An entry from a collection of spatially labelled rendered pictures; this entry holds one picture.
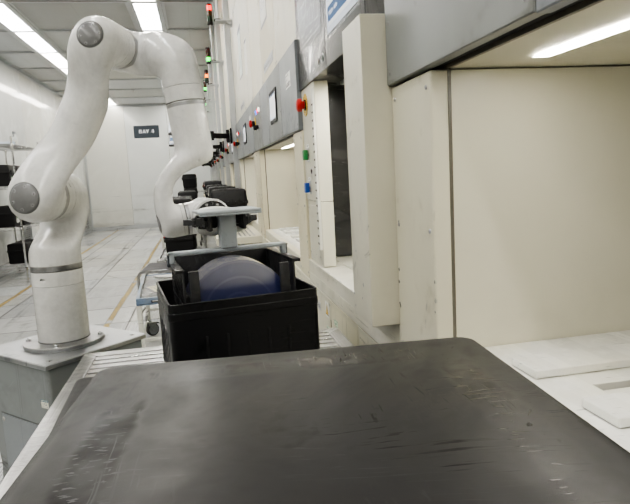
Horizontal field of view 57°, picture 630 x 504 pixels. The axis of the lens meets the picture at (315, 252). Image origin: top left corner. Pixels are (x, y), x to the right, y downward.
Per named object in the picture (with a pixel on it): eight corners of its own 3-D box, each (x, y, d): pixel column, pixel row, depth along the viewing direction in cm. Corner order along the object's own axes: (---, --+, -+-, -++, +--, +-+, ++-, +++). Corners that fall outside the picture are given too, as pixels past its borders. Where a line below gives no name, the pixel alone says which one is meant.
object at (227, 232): (280, 341, 133) (271, 203, 129) (309, 367, 114) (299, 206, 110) (171, 357, 125) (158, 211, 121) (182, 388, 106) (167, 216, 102)
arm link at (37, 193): (71, 227, 147) (36, 234, 131) (28, 206, 147) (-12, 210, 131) (149, 40, 139) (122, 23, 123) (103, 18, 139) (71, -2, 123)
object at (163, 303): (283, 339, 137) (278, 267, 135) (323, 375, 111) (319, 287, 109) (162, 357, 128) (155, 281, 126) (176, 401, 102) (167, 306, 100)
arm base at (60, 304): (7, 347, 143) (-3, 273, 141) (76, 328, 159) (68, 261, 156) (52, 357, 133) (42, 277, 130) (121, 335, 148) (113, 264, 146)
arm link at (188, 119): (135, 105, 128) (162, 241, 132) (207, 97, 133) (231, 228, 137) (134, 111, 136) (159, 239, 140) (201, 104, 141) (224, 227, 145)
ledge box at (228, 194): (211, 224, 436) (208, 189, 432) (248, 221, 439) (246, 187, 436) (210, 227, 406) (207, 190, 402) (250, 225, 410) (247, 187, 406)
